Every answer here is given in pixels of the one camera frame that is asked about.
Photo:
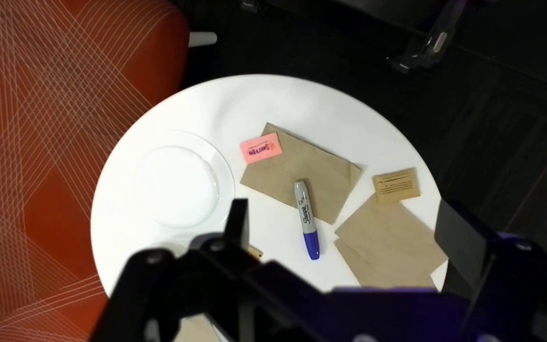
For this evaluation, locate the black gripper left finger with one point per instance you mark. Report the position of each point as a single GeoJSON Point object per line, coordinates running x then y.
{"type": "Point", "coordinates": [238, 219]}

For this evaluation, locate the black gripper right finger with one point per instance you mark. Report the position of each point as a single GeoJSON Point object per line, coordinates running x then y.
{"type": "Point", "coordinates": [460, 238]}

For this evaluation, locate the grey marker blue cap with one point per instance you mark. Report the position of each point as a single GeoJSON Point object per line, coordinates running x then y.
{"type": "Point", "coordinates": [305, 215]}

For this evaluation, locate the small brown sugar packet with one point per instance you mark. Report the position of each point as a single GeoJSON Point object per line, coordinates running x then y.
{"type": "Point", "coordinates": [255, 251]}
{"type": "Point", "coordinates": [396, 185]}

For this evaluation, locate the cardboard box pieces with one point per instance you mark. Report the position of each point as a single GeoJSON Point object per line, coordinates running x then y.
{"type": "Point", "coordinates": [390, 234]}

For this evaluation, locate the pink sweetener packet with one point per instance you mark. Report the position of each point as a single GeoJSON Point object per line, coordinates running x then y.
{"type": "Point", "coordinates": [261, 148]}

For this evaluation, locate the brown paper napkin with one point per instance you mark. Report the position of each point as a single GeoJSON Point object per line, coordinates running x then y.
{"type": "Point", "coordinates": [362, 274]}
{"type": "Point", "coordinates": [327, 171]}

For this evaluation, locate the orange patterned sofa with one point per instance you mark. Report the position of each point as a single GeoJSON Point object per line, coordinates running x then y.
{"type": "Point", "coordinates": [65, 158]}

